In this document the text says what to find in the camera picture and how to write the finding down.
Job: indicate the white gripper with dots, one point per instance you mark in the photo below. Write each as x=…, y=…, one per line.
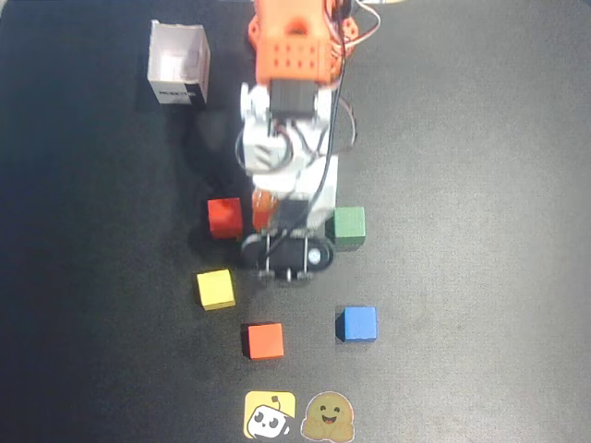
x=293, y=213

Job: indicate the orange and white robot arm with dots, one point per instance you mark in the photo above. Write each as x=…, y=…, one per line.
x=288, y=51

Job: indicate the green wooden cube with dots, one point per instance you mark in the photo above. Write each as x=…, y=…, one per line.
x=349, y=223

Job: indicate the red wooden cube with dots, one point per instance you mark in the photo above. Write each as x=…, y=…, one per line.
x=225, y=218

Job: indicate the yellow wooden cube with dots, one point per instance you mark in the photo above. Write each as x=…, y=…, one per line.
x=215, y=289

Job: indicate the blue wooden cube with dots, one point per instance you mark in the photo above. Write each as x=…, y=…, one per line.
x=358, y=324

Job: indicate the orange wooden cube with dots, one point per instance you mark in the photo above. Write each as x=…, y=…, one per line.
x=264, y=341

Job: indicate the dark grey felt mat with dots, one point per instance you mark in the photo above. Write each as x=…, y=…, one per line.
x=461, y=231

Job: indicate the white cardboard box black label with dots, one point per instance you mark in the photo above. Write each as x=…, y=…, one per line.
x=177, y=64

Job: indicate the yellow robot mascot sticker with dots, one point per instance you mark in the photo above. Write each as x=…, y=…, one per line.
x=269, y=414

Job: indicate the hugging face emoji sticker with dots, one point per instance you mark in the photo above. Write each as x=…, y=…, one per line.
x=328, y=415

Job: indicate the black oval wrist camera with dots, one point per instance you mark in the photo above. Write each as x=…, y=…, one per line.
x=288, y=257

